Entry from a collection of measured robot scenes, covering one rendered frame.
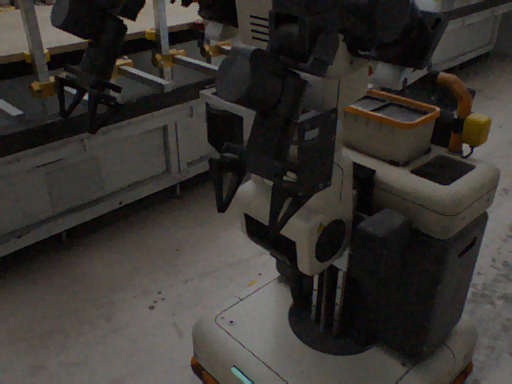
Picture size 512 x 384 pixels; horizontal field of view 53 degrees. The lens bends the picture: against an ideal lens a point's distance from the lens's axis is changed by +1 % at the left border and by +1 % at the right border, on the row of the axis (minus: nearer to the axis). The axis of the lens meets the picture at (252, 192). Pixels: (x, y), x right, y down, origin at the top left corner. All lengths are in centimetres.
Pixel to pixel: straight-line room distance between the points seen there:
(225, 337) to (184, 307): 54
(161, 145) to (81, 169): 43
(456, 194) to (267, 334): 67
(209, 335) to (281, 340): 21
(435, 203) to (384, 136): 20
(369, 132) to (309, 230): 36
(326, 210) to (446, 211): 28
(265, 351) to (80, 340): 77
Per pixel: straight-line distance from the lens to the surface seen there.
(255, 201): 111
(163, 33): 210
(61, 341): 201
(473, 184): 126
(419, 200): 121
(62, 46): 208
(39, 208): 234
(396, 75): 85
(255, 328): 153
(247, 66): 59
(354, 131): 131
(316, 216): 105
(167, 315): 201
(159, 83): 179
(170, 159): 257
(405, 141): 124
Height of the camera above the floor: 137
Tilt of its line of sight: 30 degrees down
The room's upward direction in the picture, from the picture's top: straight up
